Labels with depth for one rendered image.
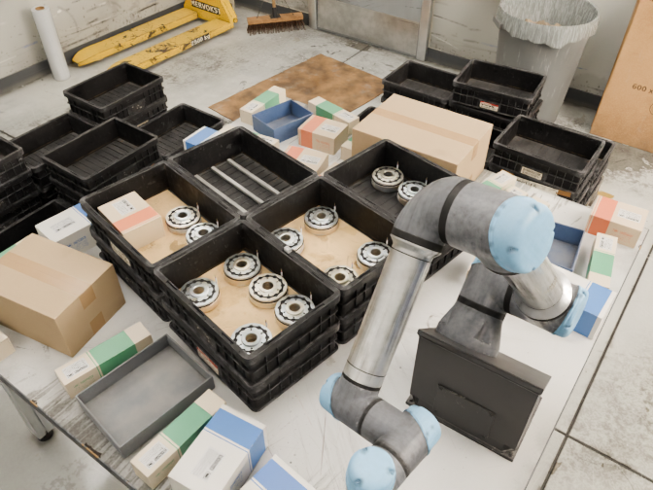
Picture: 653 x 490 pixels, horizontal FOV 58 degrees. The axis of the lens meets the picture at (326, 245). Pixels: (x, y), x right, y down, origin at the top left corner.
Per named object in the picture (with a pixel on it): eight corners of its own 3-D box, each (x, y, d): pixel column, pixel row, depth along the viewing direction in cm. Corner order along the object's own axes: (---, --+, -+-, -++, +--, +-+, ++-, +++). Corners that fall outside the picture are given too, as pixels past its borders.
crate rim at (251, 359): (343, 298, 148) (343, 293, 146) (248, 368, 133) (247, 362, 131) (243, 224, 169) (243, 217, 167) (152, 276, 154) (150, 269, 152)
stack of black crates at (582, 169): (577, 220, 288) (606, 141, 258) (555, 255, 270) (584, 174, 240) (499, 191, 305) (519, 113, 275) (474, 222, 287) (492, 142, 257)
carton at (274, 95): (274, 97, 264) (274, 85, 260) (286, 101, 262) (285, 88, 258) (240, 122, 249) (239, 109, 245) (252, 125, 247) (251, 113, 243)
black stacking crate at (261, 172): (320, 204, 191) (319, 175, 183) (247, 248, 176) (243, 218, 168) (243, 154, 212) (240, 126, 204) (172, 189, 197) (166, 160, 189)
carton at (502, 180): (470, 219, 203) (473, 205, 199) (457, 210, 206) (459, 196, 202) (513, 191, 214) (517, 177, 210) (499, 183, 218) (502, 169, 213)
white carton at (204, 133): (186, 159, 228) (182, 140, 222) (207, 145, 236) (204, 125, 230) (226, 177, 220) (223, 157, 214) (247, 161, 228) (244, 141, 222)
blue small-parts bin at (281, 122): (292, 113, 254) (291, 98, 249) (313, 127, 246) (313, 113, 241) (253, 129, 245) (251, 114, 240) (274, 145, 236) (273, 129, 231)
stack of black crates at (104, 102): (142, 134, 345) (124, 61, 314) (179, 151, 332) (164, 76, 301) (85, 167, 321) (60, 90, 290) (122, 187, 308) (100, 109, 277)
